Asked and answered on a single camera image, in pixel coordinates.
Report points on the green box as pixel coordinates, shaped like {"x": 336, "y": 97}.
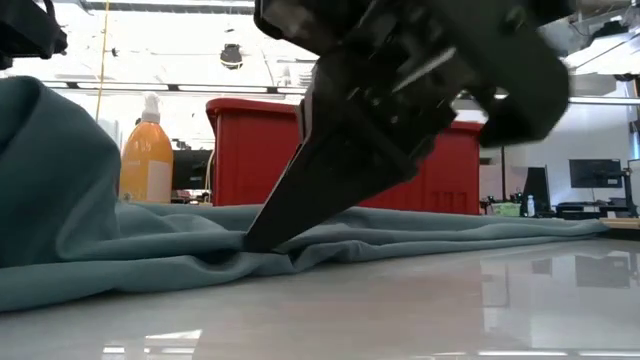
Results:
{"x": 507, "y": 209}

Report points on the black office desk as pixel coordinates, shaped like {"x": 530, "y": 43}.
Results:
{"x": 585, "y": 207}

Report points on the black screen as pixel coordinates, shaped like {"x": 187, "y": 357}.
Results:
{"x": 192, "y": 170}

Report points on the orange spray bottle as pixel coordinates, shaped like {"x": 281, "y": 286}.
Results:
{"x": 145, "y": 165}

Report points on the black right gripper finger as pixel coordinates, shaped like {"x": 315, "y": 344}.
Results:
{"x": 320, "y": 200}

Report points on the dark slim monitor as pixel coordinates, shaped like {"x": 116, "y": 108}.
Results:
{"x": 537, "y": 185}

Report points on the grey-green trousers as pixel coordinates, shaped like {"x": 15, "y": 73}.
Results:
{"x": 75, "y": 225}

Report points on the black computer monitor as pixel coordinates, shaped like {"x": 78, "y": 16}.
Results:
{"x": 595, "y": 173}

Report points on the red plastic laundry bin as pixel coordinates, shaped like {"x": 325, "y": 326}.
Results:
{"x": 250, "y": 160}

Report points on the clear water bottle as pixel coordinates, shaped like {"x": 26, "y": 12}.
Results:
{"x": 530, "y": 206}

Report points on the black dome ceiling fixture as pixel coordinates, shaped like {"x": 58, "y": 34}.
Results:
{"x": 231, "y": 56}

